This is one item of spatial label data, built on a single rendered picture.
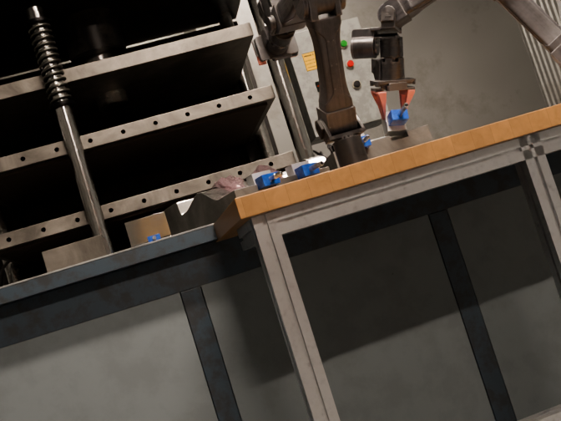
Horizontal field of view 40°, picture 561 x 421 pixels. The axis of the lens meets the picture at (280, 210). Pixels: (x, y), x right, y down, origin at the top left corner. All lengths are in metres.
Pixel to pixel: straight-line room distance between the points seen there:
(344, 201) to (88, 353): 0.72
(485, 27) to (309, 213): 3.87
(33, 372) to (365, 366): 0.76
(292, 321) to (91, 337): 0.59
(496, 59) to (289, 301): 3.90
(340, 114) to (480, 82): 3.47
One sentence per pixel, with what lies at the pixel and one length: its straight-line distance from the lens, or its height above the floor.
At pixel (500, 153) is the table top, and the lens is 1.55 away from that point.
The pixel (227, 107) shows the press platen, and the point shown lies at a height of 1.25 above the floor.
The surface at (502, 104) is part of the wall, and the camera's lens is 5.08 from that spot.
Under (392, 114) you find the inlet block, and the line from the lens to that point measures 1.93.
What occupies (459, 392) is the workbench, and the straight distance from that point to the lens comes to 1.95.
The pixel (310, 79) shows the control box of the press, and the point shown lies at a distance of 2.86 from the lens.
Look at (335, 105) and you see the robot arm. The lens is 1.62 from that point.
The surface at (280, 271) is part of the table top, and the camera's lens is 1.39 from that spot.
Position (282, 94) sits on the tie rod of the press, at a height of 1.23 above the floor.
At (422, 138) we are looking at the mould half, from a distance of 1.98.
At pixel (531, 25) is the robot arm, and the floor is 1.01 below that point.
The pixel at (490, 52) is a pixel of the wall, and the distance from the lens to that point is 5.15.
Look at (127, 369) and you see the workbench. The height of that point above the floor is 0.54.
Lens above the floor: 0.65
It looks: 4 degrees up
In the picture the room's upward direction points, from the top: 17 degrees counter-clockwise
